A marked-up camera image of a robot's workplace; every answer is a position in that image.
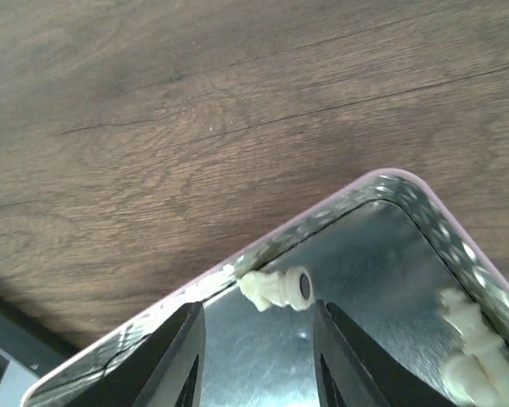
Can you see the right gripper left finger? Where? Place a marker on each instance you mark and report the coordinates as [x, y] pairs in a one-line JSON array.
[[165, 370]]

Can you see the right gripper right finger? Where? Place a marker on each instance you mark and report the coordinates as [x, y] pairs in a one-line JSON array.
[[353, 370]]

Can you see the white chess pieces pile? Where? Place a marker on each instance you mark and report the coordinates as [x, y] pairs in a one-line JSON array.
[[479, 371]]

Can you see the pink tin box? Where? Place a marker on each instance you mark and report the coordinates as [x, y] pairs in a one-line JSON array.
[[382, 249]]

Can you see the black and white chessboard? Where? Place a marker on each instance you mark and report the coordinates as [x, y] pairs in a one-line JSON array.
[[28, 351]]

